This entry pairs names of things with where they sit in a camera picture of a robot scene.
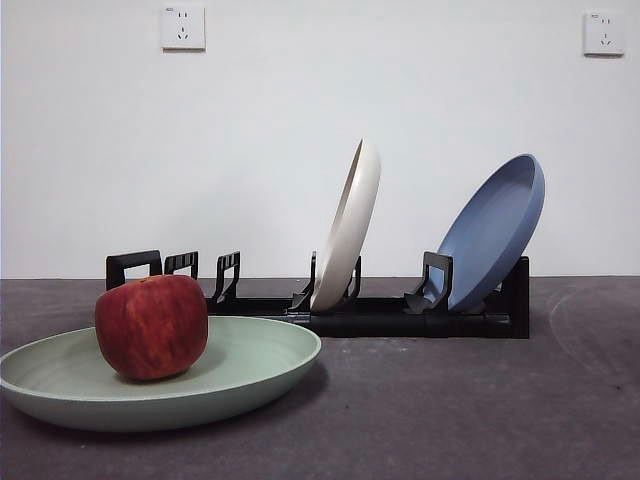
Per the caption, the green plate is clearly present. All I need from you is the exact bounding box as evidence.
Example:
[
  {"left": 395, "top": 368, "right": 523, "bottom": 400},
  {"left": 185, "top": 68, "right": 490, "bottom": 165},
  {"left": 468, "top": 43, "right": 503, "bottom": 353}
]
[{"left": 0, "top": 314, "right": 324, "bottom": 434}]

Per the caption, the red apple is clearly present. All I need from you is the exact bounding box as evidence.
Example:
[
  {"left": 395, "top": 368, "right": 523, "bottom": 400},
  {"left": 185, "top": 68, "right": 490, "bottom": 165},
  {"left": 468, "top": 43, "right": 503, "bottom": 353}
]
[{"left": 94, "top": 273, "right": 210, "bottom": 383}]

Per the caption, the cream plate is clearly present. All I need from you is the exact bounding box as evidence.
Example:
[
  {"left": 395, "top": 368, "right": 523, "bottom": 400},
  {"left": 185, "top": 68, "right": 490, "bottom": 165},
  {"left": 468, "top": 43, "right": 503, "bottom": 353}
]
[{"left": 309, "top": 138, "right": 383, "bottom": 312}]

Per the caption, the black plate rack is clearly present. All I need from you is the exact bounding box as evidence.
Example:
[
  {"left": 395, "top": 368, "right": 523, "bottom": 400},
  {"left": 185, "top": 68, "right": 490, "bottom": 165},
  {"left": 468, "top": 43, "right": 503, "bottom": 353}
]
[{"left": 105, "top": 249, "right": 531, "bottom": 340}]

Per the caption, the blue plate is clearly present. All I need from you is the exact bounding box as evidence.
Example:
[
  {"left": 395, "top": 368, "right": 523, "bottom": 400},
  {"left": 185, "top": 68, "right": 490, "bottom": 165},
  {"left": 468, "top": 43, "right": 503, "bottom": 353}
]
[{"left": 436, "top": 153, "right": 547, "bottom": 312}]

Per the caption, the white wall socket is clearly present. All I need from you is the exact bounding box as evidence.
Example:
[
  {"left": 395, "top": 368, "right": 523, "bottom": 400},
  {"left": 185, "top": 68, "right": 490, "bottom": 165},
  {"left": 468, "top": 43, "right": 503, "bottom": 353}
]
[
  {"left": 160, "top": 4, "right": 207, "bottom": 53},
  {"left": 582, "top": 12, "right": 627, "bottom": 58}
]

